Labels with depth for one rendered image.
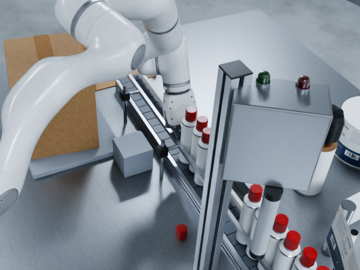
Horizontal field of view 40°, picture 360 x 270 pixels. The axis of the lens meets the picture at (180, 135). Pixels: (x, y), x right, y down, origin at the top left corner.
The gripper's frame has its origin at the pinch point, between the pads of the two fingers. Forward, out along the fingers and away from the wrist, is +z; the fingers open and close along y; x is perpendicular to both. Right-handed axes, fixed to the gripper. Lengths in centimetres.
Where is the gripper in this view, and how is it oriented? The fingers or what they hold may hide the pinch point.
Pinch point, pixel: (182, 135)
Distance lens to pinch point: 156.2
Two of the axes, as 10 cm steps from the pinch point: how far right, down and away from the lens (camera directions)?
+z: 1.0, 9.1, 4.1
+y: 8.9, -2.7, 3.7
